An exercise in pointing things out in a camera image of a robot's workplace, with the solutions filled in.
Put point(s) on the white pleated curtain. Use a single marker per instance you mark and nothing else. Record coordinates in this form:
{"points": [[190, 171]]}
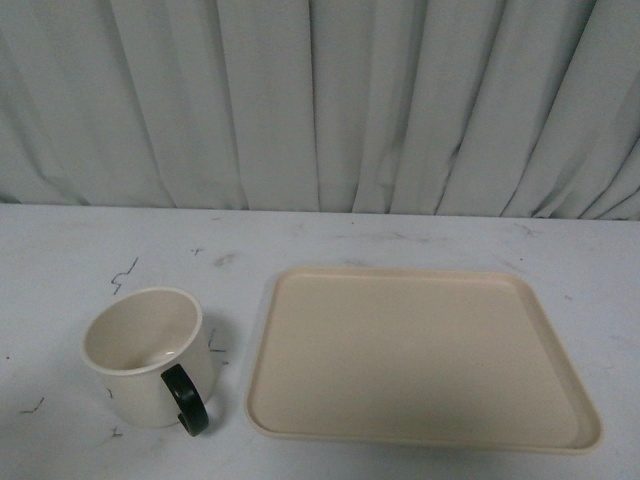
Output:
{"points": [[483, 108]]}

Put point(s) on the beige rectangular tray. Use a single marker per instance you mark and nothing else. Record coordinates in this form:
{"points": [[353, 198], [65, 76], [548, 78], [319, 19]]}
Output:
{"points": [[417, 357]]}

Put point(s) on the white mug with black handle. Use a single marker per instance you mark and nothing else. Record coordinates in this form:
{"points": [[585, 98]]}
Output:
{"points": [[151, 353]]}

